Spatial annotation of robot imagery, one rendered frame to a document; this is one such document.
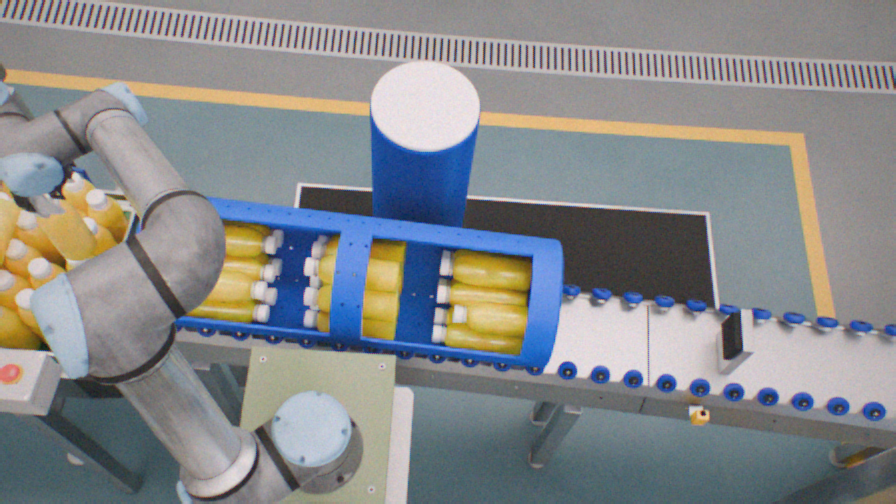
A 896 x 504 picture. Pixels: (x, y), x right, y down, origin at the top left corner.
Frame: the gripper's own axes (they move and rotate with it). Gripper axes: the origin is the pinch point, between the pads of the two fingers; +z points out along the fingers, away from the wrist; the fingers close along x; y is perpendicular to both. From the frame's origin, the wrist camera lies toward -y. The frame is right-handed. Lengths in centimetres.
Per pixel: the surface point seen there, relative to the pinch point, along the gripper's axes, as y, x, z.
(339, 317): 54, -10, 19
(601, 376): 113, -10, 37
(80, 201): -7.9, 16.6, 31.8
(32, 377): -3.5, -25.8, 26.0
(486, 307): 85, -3, 22
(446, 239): 74, 8, 13
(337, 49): 27, 153, 140
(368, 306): 60, -5, 23
